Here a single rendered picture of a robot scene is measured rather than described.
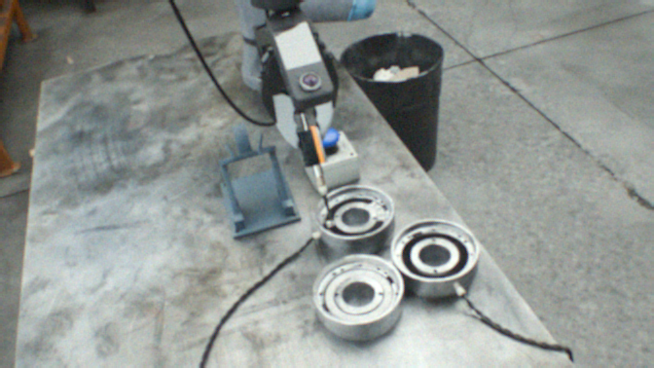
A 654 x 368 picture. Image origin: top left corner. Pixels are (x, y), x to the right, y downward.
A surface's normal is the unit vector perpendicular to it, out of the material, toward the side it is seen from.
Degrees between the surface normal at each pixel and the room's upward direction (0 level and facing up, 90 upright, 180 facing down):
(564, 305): 0
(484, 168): 0
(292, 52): 32
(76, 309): 0
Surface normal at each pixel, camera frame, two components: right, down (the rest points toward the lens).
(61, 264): -0.13, -0.77
